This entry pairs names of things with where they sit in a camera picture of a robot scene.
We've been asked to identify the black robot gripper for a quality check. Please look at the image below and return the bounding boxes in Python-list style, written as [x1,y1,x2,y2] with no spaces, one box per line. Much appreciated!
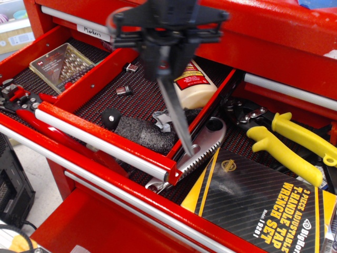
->
[106,1,230,81]

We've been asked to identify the red grey handled scissors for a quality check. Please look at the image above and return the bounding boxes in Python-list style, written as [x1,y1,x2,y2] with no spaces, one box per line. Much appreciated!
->
[156,60,194,157]

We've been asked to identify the red small open drawer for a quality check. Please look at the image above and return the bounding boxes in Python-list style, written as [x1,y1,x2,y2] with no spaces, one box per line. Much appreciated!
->
[34,47,237,186]

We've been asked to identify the red wide open drawer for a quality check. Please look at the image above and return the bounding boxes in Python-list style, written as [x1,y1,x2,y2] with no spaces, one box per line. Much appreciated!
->
[1,25,323,252]

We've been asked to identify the red lower drawer front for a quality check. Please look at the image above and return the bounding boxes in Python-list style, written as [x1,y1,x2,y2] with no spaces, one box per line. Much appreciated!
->
[32,171,230,252]

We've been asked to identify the small black red clip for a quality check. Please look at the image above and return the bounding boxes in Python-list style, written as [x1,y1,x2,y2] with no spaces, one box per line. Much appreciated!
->
[123,63,138,72]

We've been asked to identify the Titebond wood glue bottle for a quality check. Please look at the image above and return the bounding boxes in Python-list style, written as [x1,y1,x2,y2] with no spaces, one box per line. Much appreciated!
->
[174,60,217,109]

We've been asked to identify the small black silver clip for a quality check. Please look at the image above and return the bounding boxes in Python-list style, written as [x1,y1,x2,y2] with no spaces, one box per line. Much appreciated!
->
[116,85,133,96]

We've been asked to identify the white markers label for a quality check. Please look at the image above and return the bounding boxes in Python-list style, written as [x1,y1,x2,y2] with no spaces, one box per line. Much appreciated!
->
[76,24,111,42]

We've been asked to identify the black foam pad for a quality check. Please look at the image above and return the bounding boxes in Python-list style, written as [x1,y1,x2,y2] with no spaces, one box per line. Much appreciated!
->
[114,116,176,155]

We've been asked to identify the black round knob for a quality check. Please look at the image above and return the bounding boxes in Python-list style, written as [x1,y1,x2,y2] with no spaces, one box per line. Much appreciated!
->
[101,108,122,131]

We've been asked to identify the silver folding saw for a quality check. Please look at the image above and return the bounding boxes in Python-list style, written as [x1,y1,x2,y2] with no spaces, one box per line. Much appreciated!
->
[145,117,227,195]

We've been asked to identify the drill bit set case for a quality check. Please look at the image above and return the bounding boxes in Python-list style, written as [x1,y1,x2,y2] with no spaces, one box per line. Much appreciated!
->
[29,43,94,94]

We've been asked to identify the red tool chest body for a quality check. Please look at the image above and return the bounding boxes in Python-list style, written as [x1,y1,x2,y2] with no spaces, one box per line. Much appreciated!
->
[23,0,337,127]

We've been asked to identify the black yellow tap wrench package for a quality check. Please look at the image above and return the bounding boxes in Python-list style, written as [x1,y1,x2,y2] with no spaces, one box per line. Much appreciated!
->
[181,149,336,252]

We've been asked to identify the red handled wire stripper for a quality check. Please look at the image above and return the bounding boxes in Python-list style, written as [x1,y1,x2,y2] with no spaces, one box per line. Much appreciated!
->
[0,79,130,177]

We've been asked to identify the yellow handled tin snips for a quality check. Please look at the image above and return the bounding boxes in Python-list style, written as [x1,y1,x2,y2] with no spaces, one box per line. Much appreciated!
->
[219,98,336,193]

